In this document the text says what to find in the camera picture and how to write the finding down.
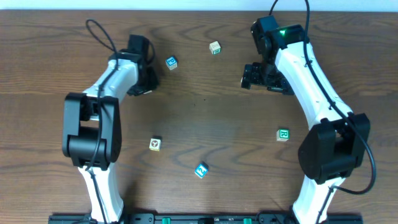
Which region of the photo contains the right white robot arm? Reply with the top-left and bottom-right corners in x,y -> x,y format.
241,17 -> 371,223

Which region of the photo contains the blue letter P block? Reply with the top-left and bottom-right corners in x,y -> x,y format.
165,56 -> 178,70

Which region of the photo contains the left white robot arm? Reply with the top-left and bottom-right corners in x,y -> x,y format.
62,49 -> 158,223

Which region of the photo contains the brown symbol wooden block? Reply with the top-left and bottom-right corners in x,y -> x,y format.
149,138 -> 162,151

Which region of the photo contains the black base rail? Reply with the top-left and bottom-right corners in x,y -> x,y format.
48,213 -> 364,224

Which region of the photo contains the blue number 2 block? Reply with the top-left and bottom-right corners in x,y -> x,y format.
195,164 -> 208,179

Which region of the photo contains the green letter R block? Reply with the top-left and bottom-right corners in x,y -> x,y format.
277,129 -> 290,142

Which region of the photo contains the green number 27 block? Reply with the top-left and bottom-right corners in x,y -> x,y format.
209,41 -> 221,55

